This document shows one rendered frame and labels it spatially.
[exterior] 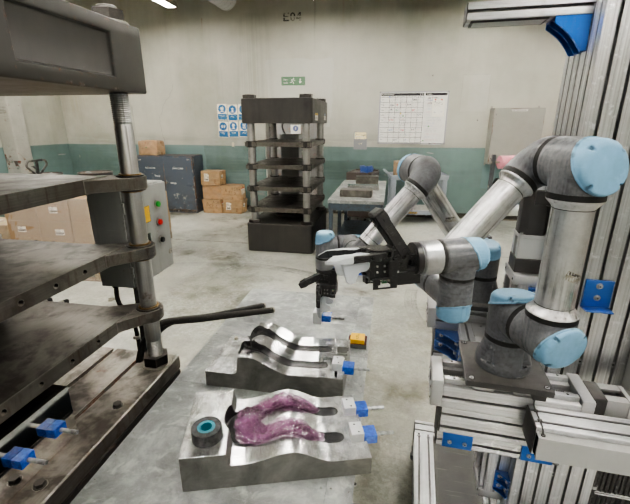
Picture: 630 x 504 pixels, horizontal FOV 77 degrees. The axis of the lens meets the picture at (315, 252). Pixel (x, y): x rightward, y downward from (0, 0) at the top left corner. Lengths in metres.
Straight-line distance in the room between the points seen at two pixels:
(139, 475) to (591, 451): 1.17
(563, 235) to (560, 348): 0.26
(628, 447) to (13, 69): 1.69
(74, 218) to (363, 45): 5.41
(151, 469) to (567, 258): 1.19
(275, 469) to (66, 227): 4.42
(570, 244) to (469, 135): 6.86
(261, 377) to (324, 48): 6.97
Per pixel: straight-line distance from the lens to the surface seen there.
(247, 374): 1.48
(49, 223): 5.36
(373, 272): 0.82
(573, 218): 1.02
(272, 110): 5.28
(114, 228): 1.73
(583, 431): 1.31
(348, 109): 7.76
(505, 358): 1.25
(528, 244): 1.41
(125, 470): 1.35
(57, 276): 1.37
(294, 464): 1.18
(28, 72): 1.19
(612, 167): 1.01
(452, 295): 0.92
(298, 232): 5.39
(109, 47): 1.45
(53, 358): 1.46
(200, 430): 1.18
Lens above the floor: 1.71
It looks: 18 degrees down
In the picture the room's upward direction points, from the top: straight up
